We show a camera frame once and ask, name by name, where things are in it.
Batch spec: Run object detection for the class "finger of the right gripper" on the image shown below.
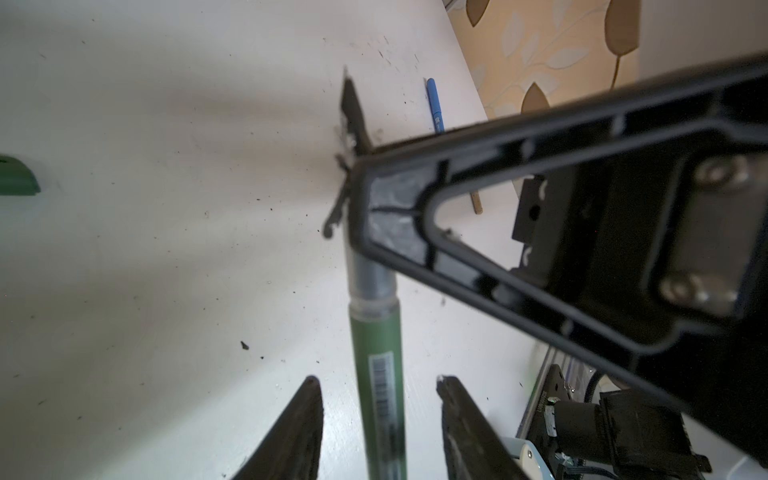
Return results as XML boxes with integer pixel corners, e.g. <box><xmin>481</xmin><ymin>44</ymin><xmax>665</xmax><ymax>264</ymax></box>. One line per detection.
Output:
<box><xmin>340</xmin><ymin>70</ymin><xmax>374</xmax><ymax>156</ymax></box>
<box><xmin>347</xmin><ymin>53</ymin><xmax>767</xmax><ymax>462</ymax></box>

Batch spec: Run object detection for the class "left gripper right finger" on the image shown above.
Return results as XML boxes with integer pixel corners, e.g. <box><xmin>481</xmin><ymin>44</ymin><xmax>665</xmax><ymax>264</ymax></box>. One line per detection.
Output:
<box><xmin>436</xmin><ymin>376</ymin><xmax>528</xmax><ymax>480</ymax></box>

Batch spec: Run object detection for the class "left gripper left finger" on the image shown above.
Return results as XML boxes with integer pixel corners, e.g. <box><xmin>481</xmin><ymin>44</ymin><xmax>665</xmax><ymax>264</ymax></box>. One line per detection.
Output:
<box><xmin>233</xmin><ymin>376</ymin><xmax>324</xmax><ymax>480</ymax></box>

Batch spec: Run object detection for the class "blue pen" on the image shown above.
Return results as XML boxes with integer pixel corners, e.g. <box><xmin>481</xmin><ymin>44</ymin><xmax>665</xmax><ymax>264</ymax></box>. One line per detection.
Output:
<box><xmin>425</xmin><ymin>78</ymin><xmax>445</xmax><ymax>134</ymax></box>

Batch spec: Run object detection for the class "green pen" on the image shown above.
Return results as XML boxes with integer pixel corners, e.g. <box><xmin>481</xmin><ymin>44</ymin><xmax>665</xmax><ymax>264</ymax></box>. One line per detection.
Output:
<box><xmin>344</xmin><ymin>240</ymin><xmax>407</xmax><ymax>479</ymax></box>

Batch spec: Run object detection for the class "green pen cap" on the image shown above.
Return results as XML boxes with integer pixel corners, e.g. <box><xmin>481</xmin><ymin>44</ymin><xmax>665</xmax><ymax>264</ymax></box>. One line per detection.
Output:
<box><xmin>0</xmin><ymin>155</ymin><xmax>41</xmax><ymax>196</ymax></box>

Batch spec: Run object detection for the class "tan pen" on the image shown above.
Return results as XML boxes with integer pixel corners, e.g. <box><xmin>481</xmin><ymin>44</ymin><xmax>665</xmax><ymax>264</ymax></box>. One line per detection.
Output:
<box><xmin>470</xmin><ymin>192</ymin><xmax>483</xmax><ymax>215</ymax></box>

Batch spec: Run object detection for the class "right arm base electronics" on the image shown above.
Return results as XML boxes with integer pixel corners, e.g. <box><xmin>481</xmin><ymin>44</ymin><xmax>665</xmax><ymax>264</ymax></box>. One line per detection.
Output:
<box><xmin>519</xmin><ymin>363</ymin><xmax>712</xmax><ymax>479</ymax></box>

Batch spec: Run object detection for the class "grey teal tool holder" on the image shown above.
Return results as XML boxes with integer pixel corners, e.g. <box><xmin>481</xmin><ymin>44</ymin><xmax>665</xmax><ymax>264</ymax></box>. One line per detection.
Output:
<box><xmin>501</xmin><ymin>437</ymin><xmax>554</xmax><ymax>480</ymax></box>

